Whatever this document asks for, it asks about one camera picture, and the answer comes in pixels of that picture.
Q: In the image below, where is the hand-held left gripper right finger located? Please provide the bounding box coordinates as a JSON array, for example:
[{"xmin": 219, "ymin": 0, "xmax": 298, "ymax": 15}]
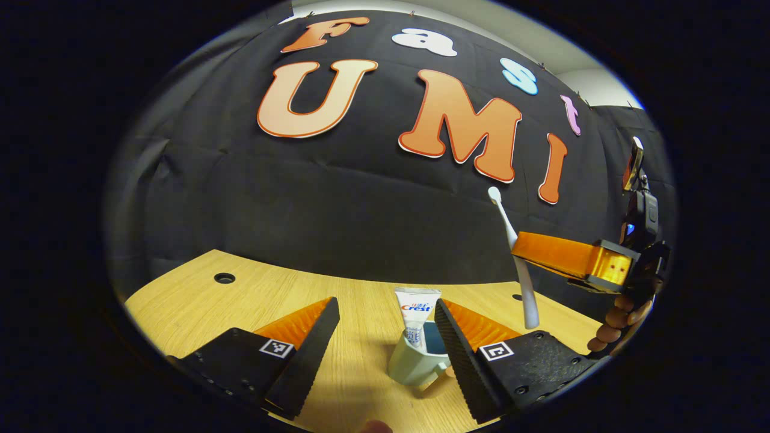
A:
[{"xmin": 434, "ymin": 298, "xmax": 611, "ymax": 425}]

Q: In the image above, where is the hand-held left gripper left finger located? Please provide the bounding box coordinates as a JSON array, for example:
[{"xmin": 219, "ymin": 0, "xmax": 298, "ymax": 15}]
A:
[{"xmin": 165, "ymin": 296, "xmax": 341, "ymax": 422}]

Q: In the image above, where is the light blue cup wooden handle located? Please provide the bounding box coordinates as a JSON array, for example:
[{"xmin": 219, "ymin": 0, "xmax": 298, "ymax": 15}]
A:
[{"xmin": 387, "ymin": 321, "xmax": 456, "ymax": 393}]

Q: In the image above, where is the white toothbrush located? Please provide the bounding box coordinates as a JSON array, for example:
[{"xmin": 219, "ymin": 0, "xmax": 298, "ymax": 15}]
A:
[{"xmin": 487, "ymin": 186, "xmax": 540, "ymax": 330}]

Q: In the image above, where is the white toothpaste tube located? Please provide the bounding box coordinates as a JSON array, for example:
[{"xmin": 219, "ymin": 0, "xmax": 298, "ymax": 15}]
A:
[{"xmin": 394, "ymin": 287, "xmax": 442, "ymax": 351}]

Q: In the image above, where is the wooden desktop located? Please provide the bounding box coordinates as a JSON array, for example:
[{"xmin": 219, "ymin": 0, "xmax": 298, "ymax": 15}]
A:
[{"xmin": 125, "ymin": 250, "xmax": 605, "ymax": 433}]

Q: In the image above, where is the black backdrop cloth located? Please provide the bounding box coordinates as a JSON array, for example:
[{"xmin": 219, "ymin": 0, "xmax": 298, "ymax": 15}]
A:
[{"xmin": 105, "ymin": 9, "xmax": 677, "ymax": 319}]

